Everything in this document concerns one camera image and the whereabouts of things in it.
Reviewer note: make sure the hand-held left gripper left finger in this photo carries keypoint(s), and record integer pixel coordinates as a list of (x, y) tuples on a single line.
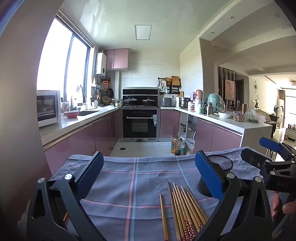
[(90, 171)]

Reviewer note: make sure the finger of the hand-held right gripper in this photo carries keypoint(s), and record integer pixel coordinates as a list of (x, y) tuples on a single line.
[(254, 158), (270, 144)]

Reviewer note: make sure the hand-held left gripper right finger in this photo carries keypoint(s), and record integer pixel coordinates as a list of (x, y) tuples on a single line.
[(208, 173)]

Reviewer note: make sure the black mesh utensil holder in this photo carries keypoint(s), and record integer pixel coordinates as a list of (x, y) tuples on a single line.
[(223, 165)]

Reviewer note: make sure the bundle of gold chopsticks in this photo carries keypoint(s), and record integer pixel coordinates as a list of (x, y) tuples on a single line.
[(182, 208)]

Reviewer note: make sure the person's right hand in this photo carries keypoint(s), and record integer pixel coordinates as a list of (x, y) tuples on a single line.
[(276, 206)]

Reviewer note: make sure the dark dining chair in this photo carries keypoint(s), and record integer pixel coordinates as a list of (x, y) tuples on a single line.
[(274, 120)]

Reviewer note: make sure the plastic bag pile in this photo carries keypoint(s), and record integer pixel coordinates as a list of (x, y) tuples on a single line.
[(255, 117)]

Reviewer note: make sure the pink kitchen base cabinet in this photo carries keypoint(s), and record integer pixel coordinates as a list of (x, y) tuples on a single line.
[(168, 124), (217, 136), (87, 136)]

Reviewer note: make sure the dark cooking oil bottle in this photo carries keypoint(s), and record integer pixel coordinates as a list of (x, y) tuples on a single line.
[(180, 148)]

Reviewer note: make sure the blue plaid tablecloth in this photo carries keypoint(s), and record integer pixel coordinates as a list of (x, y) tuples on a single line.
[(129, 180)]

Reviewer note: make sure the clear plastic food container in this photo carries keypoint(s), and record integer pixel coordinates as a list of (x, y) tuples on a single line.
[(239, 117)]

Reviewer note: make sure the yellow cooking oil bottle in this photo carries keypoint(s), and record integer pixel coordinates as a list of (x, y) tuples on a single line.
[(174, 146)]

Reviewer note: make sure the white bowl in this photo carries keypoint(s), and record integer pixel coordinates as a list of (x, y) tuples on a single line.
[(225, 115)]

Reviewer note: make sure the pink bowl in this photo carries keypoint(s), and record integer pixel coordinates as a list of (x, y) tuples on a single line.
[(71, 114)]

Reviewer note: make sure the steel thermos bottle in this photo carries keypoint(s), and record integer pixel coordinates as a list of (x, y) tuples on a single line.
[(210, 109)]

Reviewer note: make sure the black integrated stove oven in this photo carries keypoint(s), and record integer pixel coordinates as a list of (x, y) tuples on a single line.
[(140, 125)]

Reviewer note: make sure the white dotted jar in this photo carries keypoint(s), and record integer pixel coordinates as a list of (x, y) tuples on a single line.
[(95, 103)]

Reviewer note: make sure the mint green appliance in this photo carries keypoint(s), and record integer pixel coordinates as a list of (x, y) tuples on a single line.
[(214, 102)]

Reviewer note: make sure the kitchen faucet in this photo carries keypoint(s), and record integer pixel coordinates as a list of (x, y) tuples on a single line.
[(72, 103)]

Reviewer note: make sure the woven basket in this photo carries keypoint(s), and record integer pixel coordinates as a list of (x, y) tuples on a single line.
[(106, 100)]

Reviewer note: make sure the steel stockpot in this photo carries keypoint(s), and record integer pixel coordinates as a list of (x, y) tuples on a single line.
[(184, 103)]

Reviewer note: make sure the white countertop oven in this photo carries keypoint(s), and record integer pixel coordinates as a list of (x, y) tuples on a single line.
[(47, 109)]

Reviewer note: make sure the pink electric kettle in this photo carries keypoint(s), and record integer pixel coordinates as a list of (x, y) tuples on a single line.
[(199, 95)]

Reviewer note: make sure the black wok glass lid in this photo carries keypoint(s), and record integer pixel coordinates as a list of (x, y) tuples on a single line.
[(130, 101)]

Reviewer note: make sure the hanging black frying pan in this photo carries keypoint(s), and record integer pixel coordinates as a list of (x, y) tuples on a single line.
[(110, 92)]

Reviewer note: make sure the silver rice cooker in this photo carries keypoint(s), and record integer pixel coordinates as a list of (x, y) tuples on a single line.
[(167, 102)]

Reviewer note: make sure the small black pot glass lid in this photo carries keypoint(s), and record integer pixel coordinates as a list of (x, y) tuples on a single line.
[(148, 101)]

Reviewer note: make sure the wooden cutting board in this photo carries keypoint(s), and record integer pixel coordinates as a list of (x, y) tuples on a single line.
[(176, 81)]

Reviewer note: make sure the grey refrigerator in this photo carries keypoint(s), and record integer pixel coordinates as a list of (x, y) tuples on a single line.
[(18, 104)]

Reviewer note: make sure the kitchen window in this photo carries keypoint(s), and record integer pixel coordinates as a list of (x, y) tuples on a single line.
[(57, 60)]

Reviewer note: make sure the ceiling light panel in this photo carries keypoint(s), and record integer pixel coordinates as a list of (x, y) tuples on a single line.
[(143, 32)]

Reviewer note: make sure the wall clock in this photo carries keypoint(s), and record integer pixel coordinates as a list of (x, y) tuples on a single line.
[(255, 85)]

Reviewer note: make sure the framed wall picture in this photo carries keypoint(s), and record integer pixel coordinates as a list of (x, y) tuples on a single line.
[(230, 90)]

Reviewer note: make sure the black wall rack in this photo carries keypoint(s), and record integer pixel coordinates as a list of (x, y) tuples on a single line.
[(174, 89)]

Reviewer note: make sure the white wall water heater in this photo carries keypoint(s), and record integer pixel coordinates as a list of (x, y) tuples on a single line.
[(101, 63)]

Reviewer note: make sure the pink wall cabinet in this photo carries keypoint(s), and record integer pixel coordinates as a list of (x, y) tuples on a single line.
[(116, 59)]

